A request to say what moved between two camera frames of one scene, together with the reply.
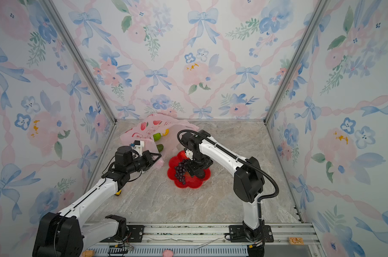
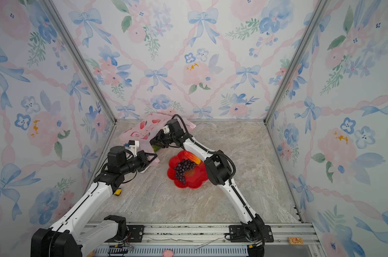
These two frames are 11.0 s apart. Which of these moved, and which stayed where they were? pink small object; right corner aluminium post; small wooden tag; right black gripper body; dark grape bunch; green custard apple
Moved: right black gripper body; green custard apple
Stayed: dark grape bunch; pink small object; small wooden tag; right corner aluminium post
